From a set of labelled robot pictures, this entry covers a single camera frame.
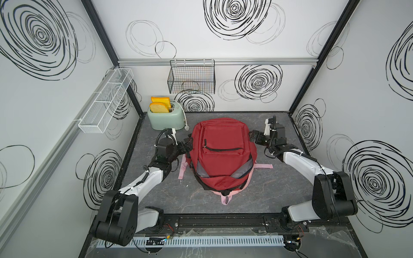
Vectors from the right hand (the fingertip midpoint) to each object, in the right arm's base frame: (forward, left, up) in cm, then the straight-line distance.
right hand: (257, 134), depth 89 cm
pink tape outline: (-31, +18, -8) cm, 37 cm away
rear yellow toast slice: (+18, +54, +8) cm, 58 cm away
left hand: (-6, +39, +1) cm, 40 cm away
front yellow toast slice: (+14, +58, +6) cm, 60 cm away
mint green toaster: (+14, +50, -4) cm, 52 cm away
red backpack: (-13, +20, -4) cm, 24 cm away
